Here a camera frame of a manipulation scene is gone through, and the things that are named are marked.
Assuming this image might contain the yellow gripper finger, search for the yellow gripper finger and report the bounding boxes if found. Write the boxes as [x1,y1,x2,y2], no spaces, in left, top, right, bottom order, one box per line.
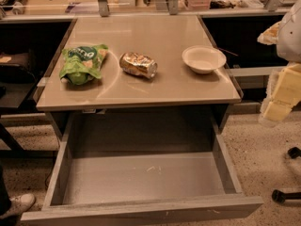
[262,63,301,122]

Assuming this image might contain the green rice chip bag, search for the green rice chip bag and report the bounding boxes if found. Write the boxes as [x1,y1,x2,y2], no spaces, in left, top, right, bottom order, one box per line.
[59,44,108,86]

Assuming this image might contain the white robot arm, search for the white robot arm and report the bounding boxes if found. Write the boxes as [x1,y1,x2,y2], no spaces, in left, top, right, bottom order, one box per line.
[257,0,301,127]

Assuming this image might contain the open grey top drawer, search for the open grey top drawer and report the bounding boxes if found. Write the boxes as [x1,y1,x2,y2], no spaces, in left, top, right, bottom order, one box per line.
[22,111,262,226]

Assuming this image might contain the black chair caster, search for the black chair caster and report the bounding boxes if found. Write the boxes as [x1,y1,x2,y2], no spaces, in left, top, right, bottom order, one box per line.
[288,147,301,159]

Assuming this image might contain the white bowl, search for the white bowl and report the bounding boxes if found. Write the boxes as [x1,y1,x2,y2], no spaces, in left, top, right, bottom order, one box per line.
[182,45,227,74]

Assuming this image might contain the black chair leg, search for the black chair leg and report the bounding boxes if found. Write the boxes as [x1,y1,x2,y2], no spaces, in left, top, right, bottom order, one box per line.
[272,189,301,203]

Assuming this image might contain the dark chair at left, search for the dark chair at left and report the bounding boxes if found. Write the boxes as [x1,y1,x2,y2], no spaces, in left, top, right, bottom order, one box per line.
[0,51,37,109]

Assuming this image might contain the white sneaker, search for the white sneaker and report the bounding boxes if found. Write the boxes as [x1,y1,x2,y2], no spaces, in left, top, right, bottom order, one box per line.
[0,193,36,219]

